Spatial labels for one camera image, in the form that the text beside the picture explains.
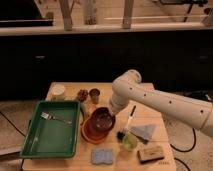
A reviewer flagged green vegetable toy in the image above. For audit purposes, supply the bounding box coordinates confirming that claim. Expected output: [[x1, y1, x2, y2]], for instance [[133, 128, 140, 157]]
[[80, 103, 89, 125]]

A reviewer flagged wooden brush block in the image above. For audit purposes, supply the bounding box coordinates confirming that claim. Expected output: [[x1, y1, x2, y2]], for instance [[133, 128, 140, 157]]
[[137, 146, 165, 163]]

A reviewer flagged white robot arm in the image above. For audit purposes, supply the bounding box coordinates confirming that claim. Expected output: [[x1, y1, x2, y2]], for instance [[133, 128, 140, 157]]
[[109, 69, 213, 138]]

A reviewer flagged black handled dish brush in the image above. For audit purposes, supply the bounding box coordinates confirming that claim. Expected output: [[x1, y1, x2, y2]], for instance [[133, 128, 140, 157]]
[[116, 105, 137, 141]]

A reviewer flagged blue cloth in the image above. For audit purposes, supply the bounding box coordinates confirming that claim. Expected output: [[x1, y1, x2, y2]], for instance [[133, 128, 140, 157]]
[[130, 124, 156, 140]]

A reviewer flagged green apple toy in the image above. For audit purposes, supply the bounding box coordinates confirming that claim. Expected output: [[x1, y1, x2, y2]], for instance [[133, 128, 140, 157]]
[[122, 134, 138, 151]]

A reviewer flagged white cup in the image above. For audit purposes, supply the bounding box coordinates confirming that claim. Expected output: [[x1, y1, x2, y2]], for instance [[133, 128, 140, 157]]
[[51, 84, 66, 100]]

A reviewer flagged dark brown bowl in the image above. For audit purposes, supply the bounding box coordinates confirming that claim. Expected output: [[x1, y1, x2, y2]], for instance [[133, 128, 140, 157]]
[[91, 107, 116, 132]]

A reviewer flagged silver fork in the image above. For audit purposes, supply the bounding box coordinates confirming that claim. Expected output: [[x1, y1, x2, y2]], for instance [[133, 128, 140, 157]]
[[41, 112, 72, 124]]

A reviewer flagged green plastic tray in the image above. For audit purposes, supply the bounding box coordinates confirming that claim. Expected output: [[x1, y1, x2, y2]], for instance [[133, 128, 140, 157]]
[[20, 100, 80, 159]]

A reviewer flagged blue sponge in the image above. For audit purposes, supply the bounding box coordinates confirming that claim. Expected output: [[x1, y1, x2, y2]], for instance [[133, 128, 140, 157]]
[[91, 149, 113, 164]]

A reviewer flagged black cable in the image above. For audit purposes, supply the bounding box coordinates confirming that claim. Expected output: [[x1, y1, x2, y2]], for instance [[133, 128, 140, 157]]
[[169, 128, 197, 154]]

